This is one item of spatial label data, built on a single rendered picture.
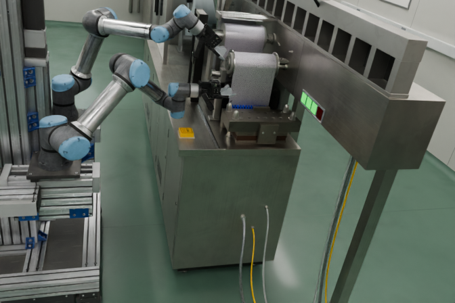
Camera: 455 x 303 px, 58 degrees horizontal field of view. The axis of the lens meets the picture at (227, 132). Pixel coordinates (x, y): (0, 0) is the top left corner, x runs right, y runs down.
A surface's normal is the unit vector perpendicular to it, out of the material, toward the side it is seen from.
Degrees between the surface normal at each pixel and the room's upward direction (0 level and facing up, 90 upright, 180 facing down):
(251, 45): 92
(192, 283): 0
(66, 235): 0
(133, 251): 0
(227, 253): 90
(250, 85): 90
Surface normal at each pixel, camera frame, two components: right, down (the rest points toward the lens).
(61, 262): 0.14, -0.89
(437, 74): -0.96, 0.00
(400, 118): 0.25, 0.47
